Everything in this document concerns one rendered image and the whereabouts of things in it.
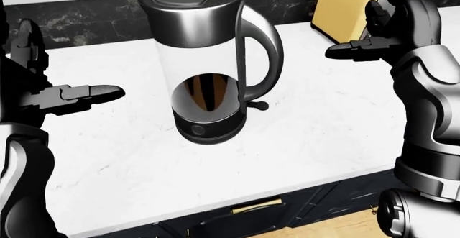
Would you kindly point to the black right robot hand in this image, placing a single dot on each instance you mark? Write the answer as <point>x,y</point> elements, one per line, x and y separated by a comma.
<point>406,25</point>

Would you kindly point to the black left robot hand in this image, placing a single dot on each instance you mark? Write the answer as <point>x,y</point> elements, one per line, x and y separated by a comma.
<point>43,95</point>

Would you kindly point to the dark cabinet drawer front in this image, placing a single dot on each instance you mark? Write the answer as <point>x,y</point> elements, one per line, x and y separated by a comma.
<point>280,211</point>

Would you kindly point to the black kettle power lever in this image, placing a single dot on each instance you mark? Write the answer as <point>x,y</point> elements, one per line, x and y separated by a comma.
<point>259,105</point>

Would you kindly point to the glass and steel electric kettle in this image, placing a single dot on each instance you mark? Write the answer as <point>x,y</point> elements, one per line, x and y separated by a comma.
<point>201,27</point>

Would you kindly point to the yellow toaster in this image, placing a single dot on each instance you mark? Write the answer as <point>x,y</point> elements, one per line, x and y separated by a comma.
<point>343,11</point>

